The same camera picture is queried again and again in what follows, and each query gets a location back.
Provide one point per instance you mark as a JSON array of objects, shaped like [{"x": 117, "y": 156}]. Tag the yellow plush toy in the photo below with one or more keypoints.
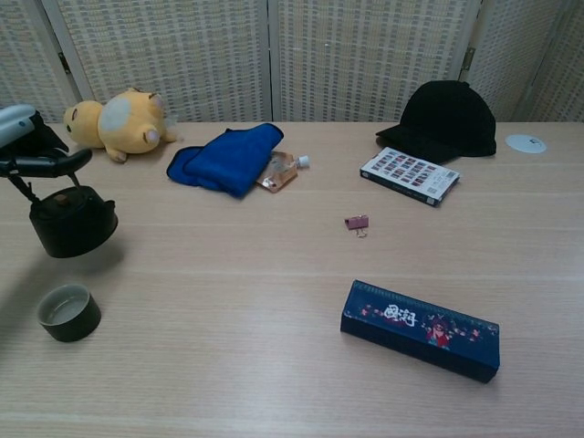
[{"x": 130, "y": 125}]

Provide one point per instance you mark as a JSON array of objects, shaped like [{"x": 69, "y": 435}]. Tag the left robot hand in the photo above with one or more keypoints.
[{"x": 41, "y": 141}]

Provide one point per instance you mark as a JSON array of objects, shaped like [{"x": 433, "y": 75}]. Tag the pink binder clip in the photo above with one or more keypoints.
[{"x": 356, "y": 222}]

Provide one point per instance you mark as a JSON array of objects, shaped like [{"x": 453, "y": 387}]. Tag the black teapot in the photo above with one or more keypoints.
[{"x": 73, "y": 226}]

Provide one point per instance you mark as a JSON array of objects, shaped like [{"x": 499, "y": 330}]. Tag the dark green ceramic cup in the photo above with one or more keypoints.
[{"x": 75, "y": 324}]

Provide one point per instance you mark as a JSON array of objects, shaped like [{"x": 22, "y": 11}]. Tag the clear orange spout pouch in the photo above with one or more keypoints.
[{"x": 280, "y": 173}]

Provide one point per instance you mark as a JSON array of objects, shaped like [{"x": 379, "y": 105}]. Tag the blue folded cloth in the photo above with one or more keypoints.
[{"x": 228, "y": 157}]

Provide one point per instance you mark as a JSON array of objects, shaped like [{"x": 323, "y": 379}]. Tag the brass screen hinge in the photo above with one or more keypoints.
[
  {"x": 468, "y": 58},
  {"x": 63, "y": 63}
]

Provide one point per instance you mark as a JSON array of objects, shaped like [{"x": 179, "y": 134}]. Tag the woven folding screen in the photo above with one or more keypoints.
[{"x": 182, "y": 55}]

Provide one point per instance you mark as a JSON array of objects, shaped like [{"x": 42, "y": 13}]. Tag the black baseball cap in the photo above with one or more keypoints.
[{"x": 447, "y": 121}]

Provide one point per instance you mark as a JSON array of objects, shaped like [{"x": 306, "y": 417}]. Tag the dark blue pencil box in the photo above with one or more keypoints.
[{"x": 420, "y": 333}]

